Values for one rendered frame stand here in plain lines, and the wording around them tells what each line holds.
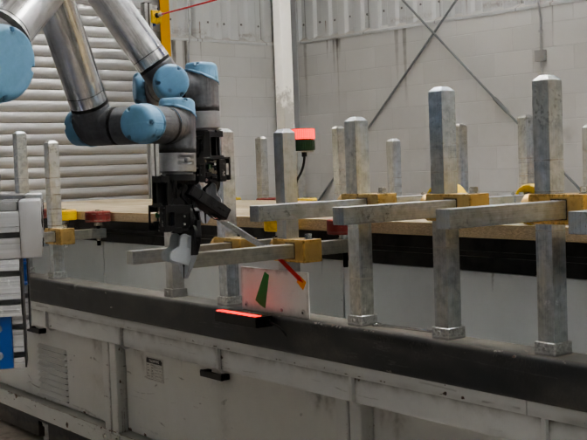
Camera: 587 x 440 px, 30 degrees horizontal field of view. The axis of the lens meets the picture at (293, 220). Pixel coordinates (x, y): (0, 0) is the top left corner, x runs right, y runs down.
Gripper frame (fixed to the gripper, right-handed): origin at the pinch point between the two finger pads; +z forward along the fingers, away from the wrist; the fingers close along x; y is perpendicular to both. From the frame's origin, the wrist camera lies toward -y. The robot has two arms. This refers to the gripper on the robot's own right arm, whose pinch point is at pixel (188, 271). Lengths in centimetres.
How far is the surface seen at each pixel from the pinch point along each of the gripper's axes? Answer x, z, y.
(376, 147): -710, -58, -664
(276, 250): 1.6, -3.4, -21.1
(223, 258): 1.5, -2.4, -7.5
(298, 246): 3.2, -4.2, -25.8
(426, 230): 23, -8, -45
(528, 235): 51, -7, -45
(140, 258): -23.5, -1.5, -1.6
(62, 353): -179, 43, -53
